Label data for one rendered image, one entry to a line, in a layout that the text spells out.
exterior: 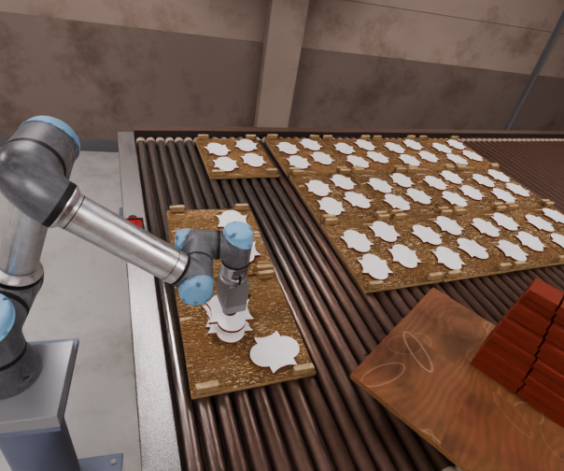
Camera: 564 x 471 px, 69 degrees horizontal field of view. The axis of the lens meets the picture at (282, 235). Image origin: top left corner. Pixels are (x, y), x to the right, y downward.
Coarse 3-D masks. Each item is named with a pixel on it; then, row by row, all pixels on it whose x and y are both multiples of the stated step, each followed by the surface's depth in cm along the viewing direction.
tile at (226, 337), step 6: (210, 312) 123; (210, 318) 121; (210, 324) 120; (216, 324) 120; (246, 324) 121; (210, 330) 118; (216, 330) 118; (246, 330) 120; (252, 330) 120; (222, 336) 116; (228, 336) 117; (234, 336) 117; (240, 336) 117; (228, 342) 116; (234, 342) 116
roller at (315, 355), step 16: (240, 192) 188; (272, 256) 155; (288, 288) 143; (288, 304) 138; (304, 336) 127; (320, 368) 119; (320, 384) 116; (336, 400) 111; (336, 416) 109; (352, 432) 105; (352, 448) 102; (368, 464) 99
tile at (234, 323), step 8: (208, 304) 121; (216, 304) 121; (216, 312) 119; (240, 312) 120; (248, 312) 121; (216, 320) 117; (224, 320) 117; (232, 320) 117; (240, 320) 118; (248, 320) 119; (224, 328) 115; (232, 328) 115; (240, 328) 116
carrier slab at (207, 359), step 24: (216, 288) 135; (264, 288) 139; (192, 312) 126; (264, 312) 130; (288, 312) 132; (192, 336) 119; (216, 336) 120; (264, 336) 123; (192, 360) 112; (216, 360) 114; (240, 360) 115; (192, 384) 107; (240, 384) 109; (264, 384) 111
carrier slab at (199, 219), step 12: (168, 216) 162; (180, 216) 164; (192, 216) 165; (204, 216) 166; (252, 216) 172; (168, 228) 157; (180, 228) 158; (192, 228) 159; (204, 228) 160; (216, 228) 161; (252, 228) 165; (252, 240) 159; (264, 252) 154; (216, 264) 144; (252, 264) 147; (216, 276) 140; (252, 276) 144
